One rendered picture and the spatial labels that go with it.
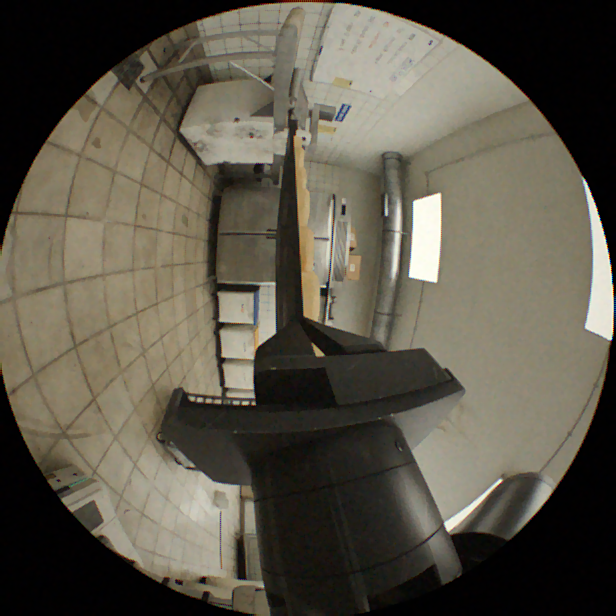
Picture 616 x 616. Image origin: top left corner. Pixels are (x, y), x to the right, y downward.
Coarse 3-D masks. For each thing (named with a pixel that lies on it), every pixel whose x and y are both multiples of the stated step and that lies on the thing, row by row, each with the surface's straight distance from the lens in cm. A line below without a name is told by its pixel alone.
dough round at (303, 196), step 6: (300, 192) 23; (306, 192) 23; (300, 198) 22; (306, 198) 22; (300, 204) 22; (306, 204) 22; (300, 210) 22; (306, 210) 22; (300, 216) 22; (306, 216) 22; (300, 222) 22; (306, 222) 23
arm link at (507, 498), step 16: (512, 480) 14; (528, 480) 14; (544, 480) 14; (496, 496) 13; (512, 496) 12; (528, 496) 12; (544, 496) 13; (480, 512) 12; (496, 512) 11; (512, 512) 11; (528, 512) 11; (464, 528) 11; (480, 528) 10; (496, 528) 10; (512, 528) 10; (464, 544) 11; (480, 544) 10; (496, 544) 10
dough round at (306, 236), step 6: (300, 228) 20; (306, 228) 20; (300, 234) 19; (306, 234) 19; (312, 234) 19; (300, 240) 18; (306, 240) 18; (312, 240) 19; (300, 246) 18; (306, 246) 18; (312, 246) 19; (300, 252) 18; (306, 252) 18; (312, 252) 19; (306, 258) 18; (312, 258) 19; (306, 264) 19; (306, 270) 19
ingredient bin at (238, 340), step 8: (224, 328) 341; (232, 328) 339; (240, 328) 337; (248, 328) 337; (256, 328) 334; (224, 336) 336; (232, 336) 331; (240, 336) 328; (248, 336) 326; (256, 336) 333; (224, 344) 342; (232, 344) 337; (240, 344) 334; (248, 344) 332; (256, 344) 339; (224, 352) 349; (232, 352) 344; (240, 352) 341; (248, 352) 338
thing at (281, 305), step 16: (288, 144) 35; (288, 160) 30; (288, 176) 26; (288, 192) 24; (288, 208) 22; (288, 224) 20; (288, 240) 20; (288, 256) 19; (288, 272) 18; (288, 288) 18; (288, 304) 18
